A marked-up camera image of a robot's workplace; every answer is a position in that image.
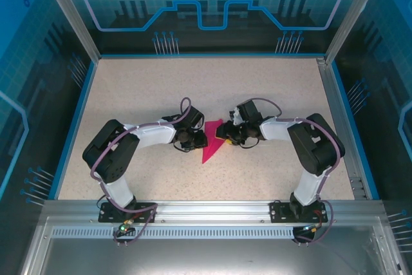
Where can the pink square paper sheet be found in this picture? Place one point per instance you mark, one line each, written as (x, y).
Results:
(212, 146)

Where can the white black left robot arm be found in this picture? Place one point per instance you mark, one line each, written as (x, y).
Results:
(154, 135)

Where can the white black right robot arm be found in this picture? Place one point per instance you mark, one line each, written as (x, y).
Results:
(273, 130)

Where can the blue table edge strip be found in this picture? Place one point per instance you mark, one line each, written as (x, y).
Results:
(355, 133)
(72, 130)

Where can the grey metal tray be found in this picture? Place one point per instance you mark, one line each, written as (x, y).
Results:
(206, 255)

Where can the small circuit board with LED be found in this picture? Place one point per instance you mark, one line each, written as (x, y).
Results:
(126, 227)
(312, 228)

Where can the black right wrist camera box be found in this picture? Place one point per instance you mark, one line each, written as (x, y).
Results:
(222, 131)

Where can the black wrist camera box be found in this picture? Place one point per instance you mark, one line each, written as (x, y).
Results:
(200, 139)
(222, 131)

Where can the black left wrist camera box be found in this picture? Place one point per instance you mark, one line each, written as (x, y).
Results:
(200, 139)

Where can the aluminium mounting rail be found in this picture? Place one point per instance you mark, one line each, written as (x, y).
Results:
(212, 210)

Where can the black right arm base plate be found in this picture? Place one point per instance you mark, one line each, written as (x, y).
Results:
(280, 212)

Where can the aluminium side rail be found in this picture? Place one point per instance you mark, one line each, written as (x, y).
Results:
(341, 133)

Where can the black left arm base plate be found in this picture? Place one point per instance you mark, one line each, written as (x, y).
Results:
(145, 212)

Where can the aluminium enclosure post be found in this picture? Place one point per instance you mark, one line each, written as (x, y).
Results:
(77, 20)
(351, 14)

